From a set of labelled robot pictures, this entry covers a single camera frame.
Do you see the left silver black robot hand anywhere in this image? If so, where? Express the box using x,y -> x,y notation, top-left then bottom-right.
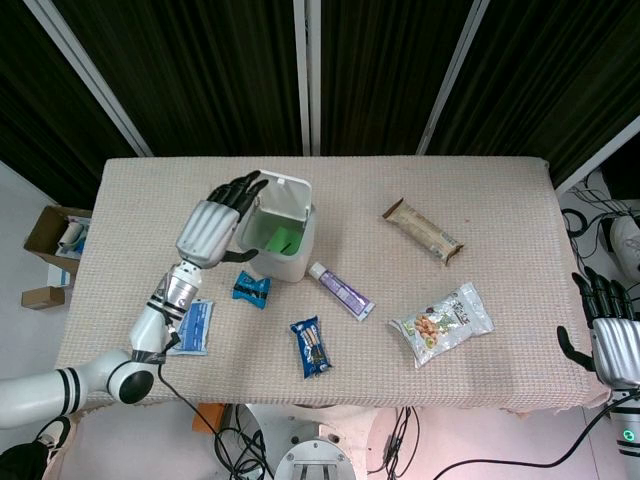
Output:
174,169 -> 270,269

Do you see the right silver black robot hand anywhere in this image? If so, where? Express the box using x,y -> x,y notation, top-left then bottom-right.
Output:
557,266 -> 640,389

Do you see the green paper box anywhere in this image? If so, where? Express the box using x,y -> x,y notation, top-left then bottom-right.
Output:
264,225 -> 303,255

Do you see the white lidded bin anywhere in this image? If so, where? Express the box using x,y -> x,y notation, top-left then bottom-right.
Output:
234,197 -> 318,284

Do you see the white plastic bin lid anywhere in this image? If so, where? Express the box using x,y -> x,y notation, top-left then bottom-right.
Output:
254,169 -> 314,226

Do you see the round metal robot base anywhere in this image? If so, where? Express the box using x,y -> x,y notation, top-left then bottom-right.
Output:
273,404 -> 359,480

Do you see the cardboard box with items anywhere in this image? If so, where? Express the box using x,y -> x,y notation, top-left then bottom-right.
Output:
23,204 -> 94,275

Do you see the blue candy packet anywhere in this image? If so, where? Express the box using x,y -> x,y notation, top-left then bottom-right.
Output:
231,270 -> 272,310

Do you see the light blue wipes packet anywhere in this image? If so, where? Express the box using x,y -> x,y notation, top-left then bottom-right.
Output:
167,298 -> 215,357

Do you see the white sneaker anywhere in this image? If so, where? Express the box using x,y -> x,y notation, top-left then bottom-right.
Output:
609,214 -> 640,281

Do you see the white paper roll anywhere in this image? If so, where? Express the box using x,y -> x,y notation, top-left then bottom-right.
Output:
57,223 -> 86,251

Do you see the beige woven table cloth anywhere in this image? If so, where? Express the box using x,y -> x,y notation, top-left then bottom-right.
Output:
49,156 -> 609,416

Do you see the purple toothpaste tube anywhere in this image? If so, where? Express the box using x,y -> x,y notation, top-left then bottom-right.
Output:
307,262 -> 376,321

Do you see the dark green curtain panel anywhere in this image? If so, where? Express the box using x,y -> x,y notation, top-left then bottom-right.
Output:
52,0 -> 304,156
0,0 -> 139,209
439,0 -> 640,186
319,0 -> 484,156

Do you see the blue white flat carton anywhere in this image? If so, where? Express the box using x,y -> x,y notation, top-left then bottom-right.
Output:
47,264 -> 76,289

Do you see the blue cookie packet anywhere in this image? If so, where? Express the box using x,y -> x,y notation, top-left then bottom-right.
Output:
289,314 -> 334,380

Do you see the small closed cardboard box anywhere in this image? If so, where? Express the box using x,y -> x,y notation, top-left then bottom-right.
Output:
20,286 -> 66,311

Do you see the white peanut snack bag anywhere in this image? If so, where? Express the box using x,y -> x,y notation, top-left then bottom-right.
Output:
387,281 -> 496,370

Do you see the orange box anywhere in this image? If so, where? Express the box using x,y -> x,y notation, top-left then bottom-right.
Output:
192,402 -> 227,435

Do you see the brown snack bar wrapper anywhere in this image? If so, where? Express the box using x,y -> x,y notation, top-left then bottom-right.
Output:
382,197 -> 466,266

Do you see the white black shoe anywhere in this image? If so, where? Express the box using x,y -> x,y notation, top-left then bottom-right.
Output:
34,416 -> 72,454

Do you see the black trouser leg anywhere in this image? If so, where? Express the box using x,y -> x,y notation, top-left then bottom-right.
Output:
0,442 -> 51,480

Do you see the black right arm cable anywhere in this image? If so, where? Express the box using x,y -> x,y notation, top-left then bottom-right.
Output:
432,394 -> 621,480

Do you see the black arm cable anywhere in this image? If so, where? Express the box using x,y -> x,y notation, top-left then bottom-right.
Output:
432,394 -> 621,480
157,362 -> 236,480

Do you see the black floor cable bundle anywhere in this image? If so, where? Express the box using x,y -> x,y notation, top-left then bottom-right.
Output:
562,169 -> 640,271

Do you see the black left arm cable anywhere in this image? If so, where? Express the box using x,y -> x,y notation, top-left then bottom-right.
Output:
157,362 -> 236,480

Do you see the white partition frame post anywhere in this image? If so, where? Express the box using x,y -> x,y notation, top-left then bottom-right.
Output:
417,0 -> 494,155
292,0 -> 322,156
24,0 -> 154,157
552,117 -> 640,194

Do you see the black tangled cable bundle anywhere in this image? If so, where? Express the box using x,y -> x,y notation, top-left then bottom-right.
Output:
214,404 -> 276,480

